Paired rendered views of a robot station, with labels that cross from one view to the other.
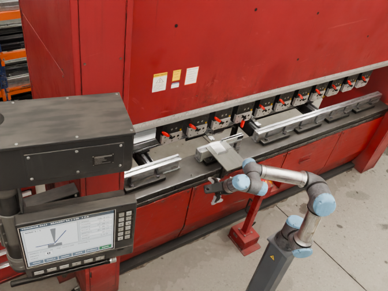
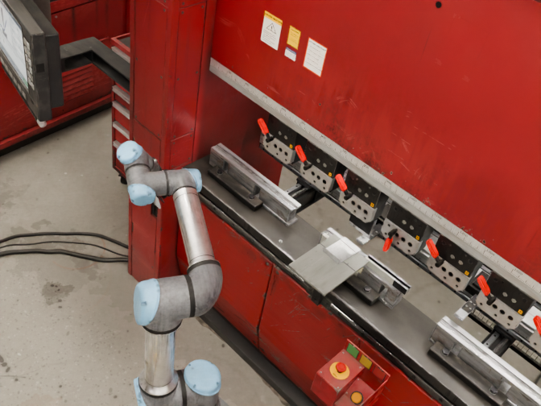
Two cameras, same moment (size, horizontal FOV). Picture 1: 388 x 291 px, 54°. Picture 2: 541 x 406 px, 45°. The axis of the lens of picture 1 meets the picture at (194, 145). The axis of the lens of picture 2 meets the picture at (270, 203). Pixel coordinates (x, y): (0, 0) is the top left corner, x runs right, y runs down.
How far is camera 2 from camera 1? 232 cm
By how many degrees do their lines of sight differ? 56
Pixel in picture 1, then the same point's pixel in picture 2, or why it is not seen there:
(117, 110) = not seen: outside the picture
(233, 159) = (324, 273)
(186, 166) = (297, 234)
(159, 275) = (192, 345)
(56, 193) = (125, 68)
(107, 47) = not seen: outside the picture
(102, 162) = not seen: outside the picture
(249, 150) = (398, 327)
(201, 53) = (332, 27)
